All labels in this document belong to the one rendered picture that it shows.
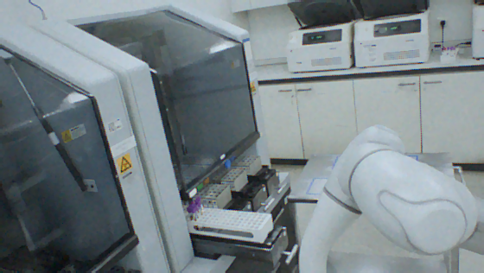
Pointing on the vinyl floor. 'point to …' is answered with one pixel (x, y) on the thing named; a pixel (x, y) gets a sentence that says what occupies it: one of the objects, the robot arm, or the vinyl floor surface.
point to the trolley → (301, 191)
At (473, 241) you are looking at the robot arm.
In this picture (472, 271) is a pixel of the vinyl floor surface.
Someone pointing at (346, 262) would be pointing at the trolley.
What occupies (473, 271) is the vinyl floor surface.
